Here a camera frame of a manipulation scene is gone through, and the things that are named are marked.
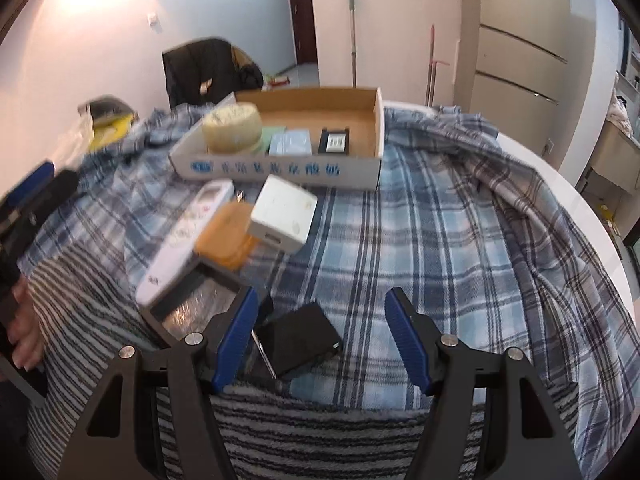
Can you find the white remote control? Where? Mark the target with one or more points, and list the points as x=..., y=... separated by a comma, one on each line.
x=185, y=240

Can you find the person's left hand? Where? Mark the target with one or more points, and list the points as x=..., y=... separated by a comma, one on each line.
x=27, y=330

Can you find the low wall socket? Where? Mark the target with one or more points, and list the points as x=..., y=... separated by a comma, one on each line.
x=548, y=147

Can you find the grey striped clothing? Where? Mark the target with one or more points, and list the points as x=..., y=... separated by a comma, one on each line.
x=85, y=310

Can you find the brown patterned cloth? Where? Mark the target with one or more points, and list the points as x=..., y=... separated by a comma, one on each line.
x=245, y=62

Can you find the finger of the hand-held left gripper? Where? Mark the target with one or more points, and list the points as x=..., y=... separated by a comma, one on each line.
x=30, y=180
x=55, y=192

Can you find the black jacket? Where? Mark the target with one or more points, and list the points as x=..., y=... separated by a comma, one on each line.
x=200, y=67

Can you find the white plastic bag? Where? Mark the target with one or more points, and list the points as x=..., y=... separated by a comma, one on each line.
x=75, y=147

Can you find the pink bundle on vanity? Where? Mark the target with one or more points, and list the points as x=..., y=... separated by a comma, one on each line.
x=620, y=115

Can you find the dark brown door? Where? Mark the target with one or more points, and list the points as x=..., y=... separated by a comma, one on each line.
x=301, y=10

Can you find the orange plastic box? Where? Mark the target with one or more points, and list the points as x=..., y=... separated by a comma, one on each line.
x=225, y=235

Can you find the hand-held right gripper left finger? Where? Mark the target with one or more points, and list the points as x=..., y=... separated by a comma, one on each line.
x=235, y=340

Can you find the round pale yellow container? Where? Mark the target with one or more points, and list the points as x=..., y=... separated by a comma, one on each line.
x=232, y=127

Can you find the beige vanity cabinet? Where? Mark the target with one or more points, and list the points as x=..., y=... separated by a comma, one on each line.
x=612, y=165

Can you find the white light switch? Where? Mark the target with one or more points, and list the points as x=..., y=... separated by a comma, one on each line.
x=155, y=22

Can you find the metal nail clipper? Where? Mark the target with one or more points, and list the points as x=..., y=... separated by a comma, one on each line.
x=239, y=196

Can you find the beige refrigerator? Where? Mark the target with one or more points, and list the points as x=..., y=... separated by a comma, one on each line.
x=515, y=25

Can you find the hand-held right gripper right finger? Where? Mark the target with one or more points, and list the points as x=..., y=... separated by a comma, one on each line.
x=407, y=345

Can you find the black framed display case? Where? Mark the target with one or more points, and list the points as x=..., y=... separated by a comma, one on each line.
x=185, y=305

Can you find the white power adapter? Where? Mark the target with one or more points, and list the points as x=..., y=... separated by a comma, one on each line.
x=282, y=212

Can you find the small black box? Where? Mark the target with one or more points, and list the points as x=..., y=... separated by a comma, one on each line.
x=333, y=141

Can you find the blue plaid cloth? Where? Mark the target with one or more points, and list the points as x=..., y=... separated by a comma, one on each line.
x=425, y=220

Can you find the cardboard box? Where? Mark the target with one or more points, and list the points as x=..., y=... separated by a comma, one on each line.
x=310, y=110

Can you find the pale grey box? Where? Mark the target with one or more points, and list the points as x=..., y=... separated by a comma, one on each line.
x=291, y=142

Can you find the pale green box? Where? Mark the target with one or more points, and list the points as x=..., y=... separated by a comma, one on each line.
x=267, y=137

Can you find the red floor item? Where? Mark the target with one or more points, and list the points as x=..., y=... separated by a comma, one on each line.
x=277, y=80

